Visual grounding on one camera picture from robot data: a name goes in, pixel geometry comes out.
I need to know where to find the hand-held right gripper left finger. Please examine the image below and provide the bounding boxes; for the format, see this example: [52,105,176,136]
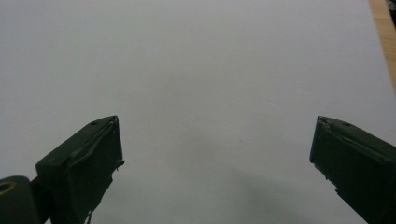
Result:
[35,115,125,224]

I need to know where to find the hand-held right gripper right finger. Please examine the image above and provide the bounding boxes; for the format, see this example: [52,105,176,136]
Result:
[309,116,396,224]

